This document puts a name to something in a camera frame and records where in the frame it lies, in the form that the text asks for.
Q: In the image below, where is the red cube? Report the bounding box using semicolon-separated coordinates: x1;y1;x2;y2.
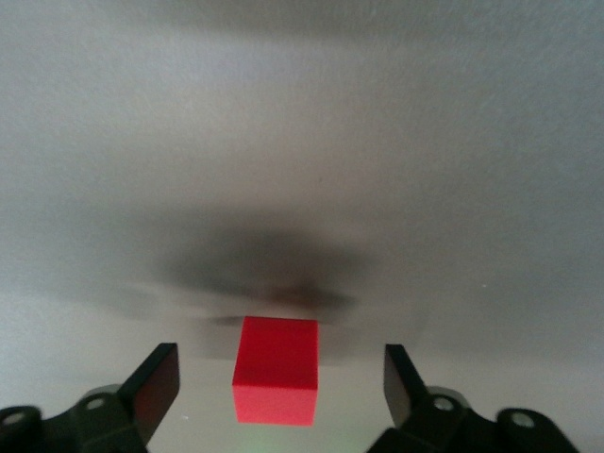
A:
231;315;320;428

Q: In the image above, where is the brown table mat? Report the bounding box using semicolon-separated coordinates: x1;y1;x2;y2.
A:
0;0;604;453

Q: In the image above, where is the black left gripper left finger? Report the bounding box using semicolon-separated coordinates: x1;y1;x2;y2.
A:
0;343;181;453

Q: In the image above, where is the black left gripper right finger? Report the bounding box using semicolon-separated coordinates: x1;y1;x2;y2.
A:
367;344;577;453

